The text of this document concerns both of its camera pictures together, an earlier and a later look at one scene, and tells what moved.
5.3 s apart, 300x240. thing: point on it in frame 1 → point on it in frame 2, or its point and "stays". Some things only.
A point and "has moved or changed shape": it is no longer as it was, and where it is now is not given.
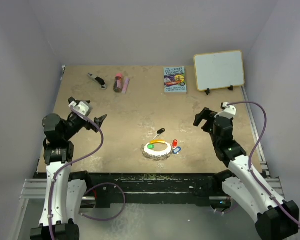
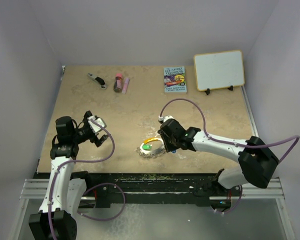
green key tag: [151, 146] has moved or changed shape
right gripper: [206, 114] → [167, 146]
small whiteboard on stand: [218, 70] stays
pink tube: [125, 85] stays
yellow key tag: [157, 141] has moved or changed shape
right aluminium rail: [274, 183] stays
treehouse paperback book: [174, 80] stays
